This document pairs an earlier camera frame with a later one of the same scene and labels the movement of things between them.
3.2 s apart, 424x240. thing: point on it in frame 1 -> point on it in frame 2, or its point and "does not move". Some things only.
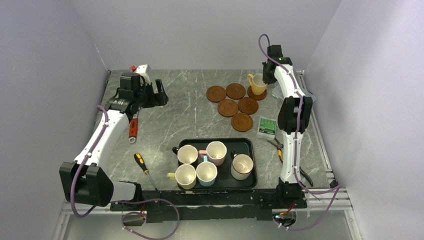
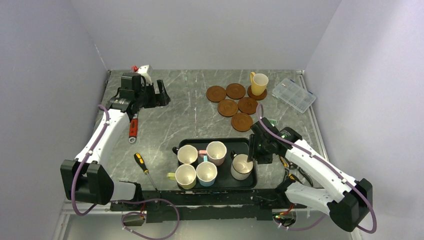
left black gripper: x=157 y=99 does not move
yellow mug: x=258 y=86 does not move
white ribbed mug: x=241 y=166 does not move
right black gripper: x=266 y=79 -> x=261 y=159
